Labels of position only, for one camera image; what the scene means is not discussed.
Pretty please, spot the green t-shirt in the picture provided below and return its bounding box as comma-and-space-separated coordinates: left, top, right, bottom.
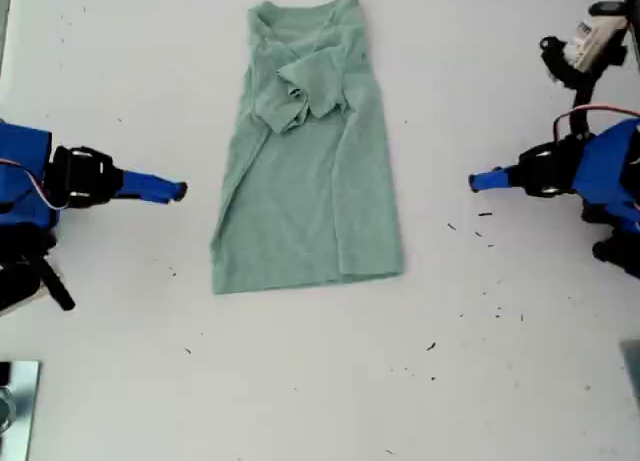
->
208, 0, 405, 296

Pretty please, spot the wide steel plate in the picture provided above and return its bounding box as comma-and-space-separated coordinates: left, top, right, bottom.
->
0, 360, 43, 461

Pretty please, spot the red white wire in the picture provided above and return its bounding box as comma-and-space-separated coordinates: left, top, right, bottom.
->
0, 158, 62, 213
551, 105, 640, 143

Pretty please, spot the black camera stalk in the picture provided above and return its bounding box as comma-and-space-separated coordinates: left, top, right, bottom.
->
538, 34, 629, 138

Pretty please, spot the white labelled camera box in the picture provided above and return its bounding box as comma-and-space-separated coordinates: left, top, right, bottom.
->
569, 0, 629, 73

